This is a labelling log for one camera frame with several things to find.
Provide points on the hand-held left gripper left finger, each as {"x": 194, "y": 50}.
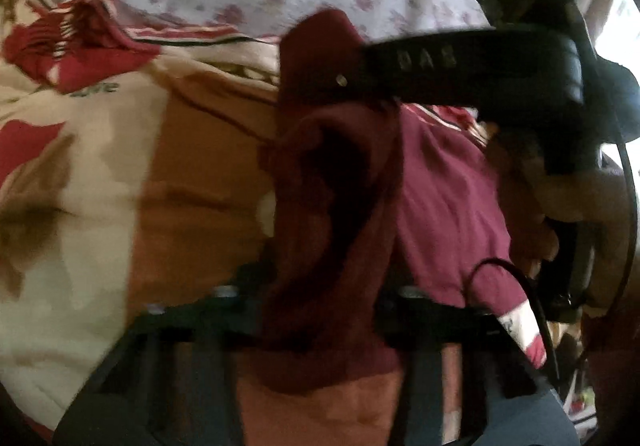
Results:
{"x": 200, "y": 326}

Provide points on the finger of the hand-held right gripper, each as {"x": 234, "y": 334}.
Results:
{"x": 372, "y": 71}

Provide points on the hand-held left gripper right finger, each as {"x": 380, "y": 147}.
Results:
{"x": 440, "y": 326}

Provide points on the maroon sweater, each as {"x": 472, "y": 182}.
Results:
{"x": 330, "y": 206}

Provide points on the person's right forearm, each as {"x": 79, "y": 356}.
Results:
{"x": 612, "y": 356}

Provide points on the person's right hand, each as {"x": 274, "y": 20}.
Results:
{"x": 530, "y": 206}

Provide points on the bright window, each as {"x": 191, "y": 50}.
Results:
{"x": 620, "y": 26}

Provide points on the printed cream orange blanket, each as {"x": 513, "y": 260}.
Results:
{"x": 75, "y": 226}

